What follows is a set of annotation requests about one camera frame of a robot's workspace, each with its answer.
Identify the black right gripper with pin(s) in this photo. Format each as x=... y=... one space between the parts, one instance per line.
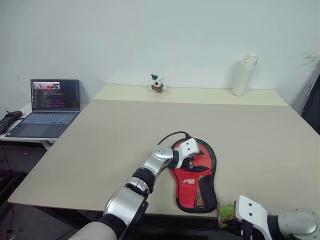
x=246 y=227

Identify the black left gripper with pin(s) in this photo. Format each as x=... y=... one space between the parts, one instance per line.
x=188 y=163

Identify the green fuzzy ball charm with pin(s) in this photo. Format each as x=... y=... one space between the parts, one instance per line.
x=226 y=211

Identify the red black paddle case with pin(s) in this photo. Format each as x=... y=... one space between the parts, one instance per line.
x=187 y=190

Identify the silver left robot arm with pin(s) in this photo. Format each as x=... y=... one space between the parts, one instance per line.
x=125 y=202

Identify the beige robot shoulder cover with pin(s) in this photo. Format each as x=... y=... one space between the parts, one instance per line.
x=92 y=231

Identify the small white plush dog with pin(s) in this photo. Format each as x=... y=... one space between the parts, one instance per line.
x=157 y=83

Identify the white water bottle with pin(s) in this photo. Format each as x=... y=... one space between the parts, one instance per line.
x=241 y=77

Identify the black office chair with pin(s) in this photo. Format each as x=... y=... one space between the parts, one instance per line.
x=312 y=110

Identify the grey open laptop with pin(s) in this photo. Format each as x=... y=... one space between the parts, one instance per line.
x=47 y=120

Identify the white side table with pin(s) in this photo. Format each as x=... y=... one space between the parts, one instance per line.
x=25 y=140

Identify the black handheld controller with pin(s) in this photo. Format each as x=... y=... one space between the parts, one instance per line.
x=8 y=120

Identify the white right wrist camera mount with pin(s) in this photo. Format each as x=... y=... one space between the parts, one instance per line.
x=250 y=212

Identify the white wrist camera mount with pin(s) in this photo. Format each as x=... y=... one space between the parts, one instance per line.
x=250 y=212
x=188 y=147

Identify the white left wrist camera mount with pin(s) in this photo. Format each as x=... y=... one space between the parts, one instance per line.
x=188 y=147

